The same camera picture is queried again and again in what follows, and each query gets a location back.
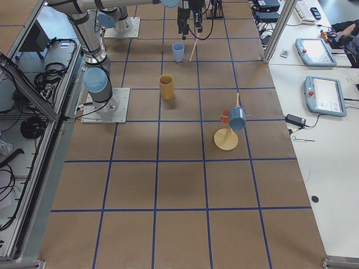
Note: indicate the round wooden stand base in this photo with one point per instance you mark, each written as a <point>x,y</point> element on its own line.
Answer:
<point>226,139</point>

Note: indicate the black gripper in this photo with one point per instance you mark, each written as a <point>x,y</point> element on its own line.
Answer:
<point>183,12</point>

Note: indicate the teach pendant near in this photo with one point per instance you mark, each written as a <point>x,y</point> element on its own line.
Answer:
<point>324,96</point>

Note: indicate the aluminium frame post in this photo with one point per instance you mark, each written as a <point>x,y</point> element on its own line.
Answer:
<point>280,25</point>

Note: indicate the pink chopstick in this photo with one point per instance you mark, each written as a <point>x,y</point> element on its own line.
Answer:
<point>194,47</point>

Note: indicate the blue cup on stand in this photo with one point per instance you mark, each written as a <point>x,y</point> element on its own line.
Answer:
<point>237,118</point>

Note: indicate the light blue plastic cup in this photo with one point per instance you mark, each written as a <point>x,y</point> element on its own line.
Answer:
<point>178,50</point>

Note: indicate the black power adapter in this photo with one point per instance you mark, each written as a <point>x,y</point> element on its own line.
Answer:
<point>295,120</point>

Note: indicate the bamboo cylinder holder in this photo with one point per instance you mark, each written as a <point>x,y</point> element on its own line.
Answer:
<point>166,85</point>

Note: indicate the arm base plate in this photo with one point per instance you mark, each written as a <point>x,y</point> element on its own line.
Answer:
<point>124,29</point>
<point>115,110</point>

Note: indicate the teach pendant far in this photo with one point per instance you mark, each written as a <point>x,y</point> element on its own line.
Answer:
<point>314,52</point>

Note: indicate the teach pendant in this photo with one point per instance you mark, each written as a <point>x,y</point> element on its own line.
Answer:
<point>324,96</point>
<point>314,52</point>

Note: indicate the orange cup on stand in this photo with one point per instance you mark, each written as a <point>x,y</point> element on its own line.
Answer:
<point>224,117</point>

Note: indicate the remote control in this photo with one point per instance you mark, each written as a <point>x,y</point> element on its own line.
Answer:
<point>284,53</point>

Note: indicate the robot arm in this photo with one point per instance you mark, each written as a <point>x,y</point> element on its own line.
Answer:
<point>115,18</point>
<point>84,15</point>

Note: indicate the allen key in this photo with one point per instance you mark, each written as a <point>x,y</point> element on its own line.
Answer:
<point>301,139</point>

